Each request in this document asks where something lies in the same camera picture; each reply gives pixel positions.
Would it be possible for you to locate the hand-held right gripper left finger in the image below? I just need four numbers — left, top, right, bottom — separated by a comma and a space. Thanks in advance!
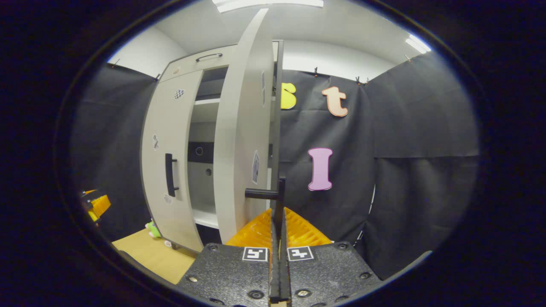
177, 208, 281, 307

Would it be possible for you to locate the small green toy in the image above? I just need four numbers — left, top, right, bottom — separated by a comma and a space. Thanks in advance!
145, 219, 162, 239

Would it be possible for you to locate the small ceiling light panel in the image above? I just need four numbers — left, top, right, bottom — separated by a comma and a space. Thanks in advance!
405, 34, 432, 54

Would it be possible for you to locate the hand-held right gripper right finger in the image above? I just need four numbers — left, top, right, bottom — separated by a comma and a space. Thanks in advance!
280, 207, 382, 307

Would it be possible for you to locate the white cabinet shelf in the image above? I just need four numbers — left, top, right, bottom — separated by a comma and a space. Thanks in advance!
192, 206, 220, 230
193, 98, 221, 124

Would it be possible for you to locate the long ceiling light panel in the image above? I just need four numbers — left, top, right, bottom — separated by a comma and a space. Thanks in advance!
212, 0, 325, 13

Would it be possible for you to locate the black backdrop cloth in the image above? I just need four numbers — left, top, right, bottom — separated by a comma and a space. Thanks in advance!
68, 51, 480, 282

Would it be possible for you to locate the black door handle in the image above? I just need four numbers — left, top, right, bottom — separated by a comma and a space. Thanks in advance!
245, 177, 287, 226
165, 153, 180, 197

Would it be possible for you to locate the grey double-door shoe cabinet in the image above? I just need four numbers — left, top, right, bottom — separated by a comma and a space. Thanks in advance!
140, 40, 285, 255

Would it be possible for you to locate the grey cabinet door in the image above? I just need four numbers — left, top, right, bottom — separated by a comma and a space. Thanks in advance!
213, 8, 276, 244
140, 70, 204, 253

